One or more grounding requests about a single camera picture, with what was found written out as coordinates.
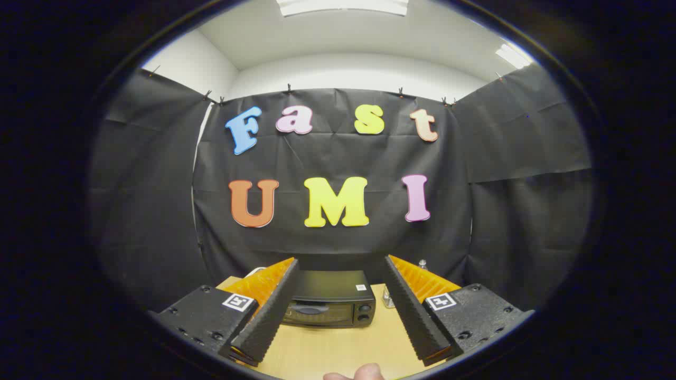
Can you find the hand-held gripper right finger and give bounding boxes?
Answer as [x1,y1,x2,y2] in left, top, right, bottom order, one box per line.
[382,255,535,367]

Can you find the black toaster oven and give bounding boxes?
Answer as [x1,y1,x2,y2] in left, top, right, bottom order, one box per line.
[280,270,377,329]

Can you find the small ceiling light panel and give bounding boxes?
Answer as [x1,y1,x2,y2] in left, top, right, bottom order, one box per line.
[495,43,533,70]

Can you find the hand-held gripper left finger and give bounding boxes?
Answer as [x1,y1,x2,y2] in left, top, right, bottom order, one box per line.
[149,257,299,367]

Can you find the large ceiling light panel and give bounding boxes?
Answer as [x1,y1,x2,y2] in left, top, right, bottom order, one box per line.
[277,0,410,17]

